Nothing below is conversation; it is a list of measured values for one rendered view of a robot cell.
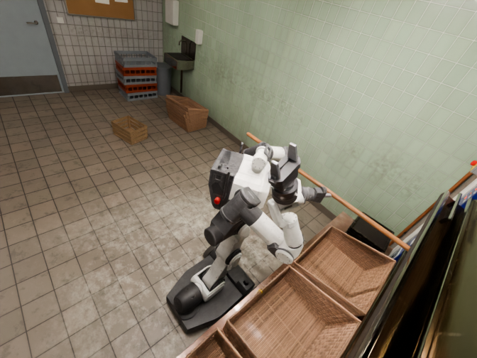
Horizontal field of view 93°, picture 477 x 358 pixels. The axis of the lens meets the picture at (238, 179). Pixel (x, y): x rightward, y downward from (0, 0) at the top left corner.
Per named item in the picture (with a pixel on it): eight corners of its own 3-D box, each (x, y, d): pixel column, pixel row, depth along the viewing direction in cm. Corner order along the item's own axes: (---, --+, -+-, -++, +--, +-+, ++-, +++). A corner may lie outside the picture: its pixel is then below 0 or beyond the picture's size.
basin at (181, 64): (192, 96, 447) (196, 42, 386) (176, 98, 425) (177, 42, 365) (180, 87, 469) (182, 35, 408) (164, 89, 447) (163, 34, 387)
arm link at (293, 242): (293, 233, 83) (302, 266, 93) (304, 214, 89) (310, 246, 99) (268, 226, 89) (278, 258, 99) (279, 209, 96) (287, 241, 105)
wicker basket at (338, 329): (339, 337, 140) (364, 322, 122) (282, 423, 107) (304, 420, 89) (282, 273, 164) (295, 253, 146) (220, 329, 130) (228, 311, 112)
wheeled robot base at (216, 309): (194, 350, 165) (197, 337, 144) (158, 292, 189) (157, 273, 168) (253, 294, 204) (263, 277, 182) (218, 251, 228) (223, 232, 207)
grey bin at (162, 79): (174, 95, 486) (174, 68, 451) (157, 96, 464) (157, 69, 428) (165, 88, 505) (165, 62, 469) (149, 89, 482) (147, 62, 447)
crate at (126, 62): (157, 67, 423) (157, 57, 413) (123, 67, 387) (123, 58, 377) (147, 59, 442) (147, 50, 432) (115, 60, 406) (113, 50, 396)
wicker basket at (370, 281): (375, 278, 176) (398, 261, 158) (343, 332, 142) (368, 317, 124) (323, 234, 199) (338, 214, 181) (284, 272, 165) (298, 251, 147)
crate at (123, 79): (156, 83, 440) (156, 75, 431) (124, 84, 406) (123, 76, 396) (147, 75, 460) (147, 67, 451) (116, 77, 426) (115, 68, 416)
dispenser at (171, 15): (178, 25, 408) (179, 1, 384) (172, 25, 401) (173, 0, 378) (170, 22, 421) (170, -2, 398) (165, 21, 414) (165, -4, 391)
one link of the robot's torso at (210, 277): (211, 298, 175) (233, 260, 152) (196, 278, 184) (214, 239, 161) (225, 288, 186) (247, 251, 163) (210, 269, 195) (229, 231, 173)
